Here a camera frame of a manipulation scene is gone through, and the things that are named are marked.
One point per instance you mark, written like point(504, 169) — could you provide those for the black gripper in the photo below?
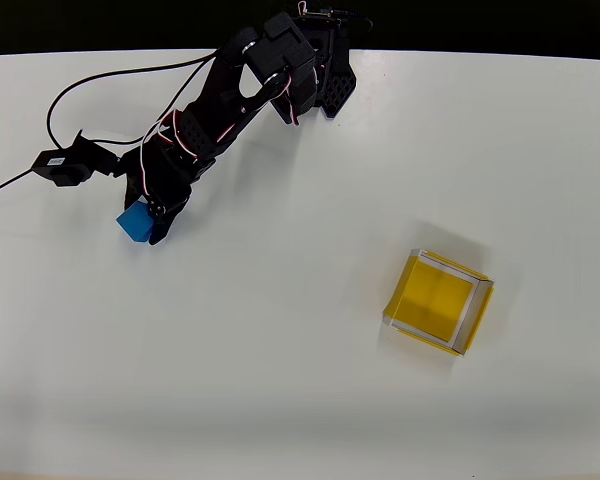
point(156, 201)

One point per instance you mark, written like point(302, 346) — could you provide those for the blue cube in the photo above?
point(135, 222)

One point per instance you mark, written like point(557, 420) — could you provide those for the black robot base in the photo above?
point(339, 87)

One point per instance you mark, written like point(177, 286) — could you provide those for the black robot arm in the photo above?
point(215, 105)

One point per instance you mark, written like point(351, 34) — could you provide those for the yellow square tray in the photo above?
point(432, 300)

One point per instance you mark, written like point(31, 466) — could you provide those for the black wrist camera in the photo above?
point(62, 167)

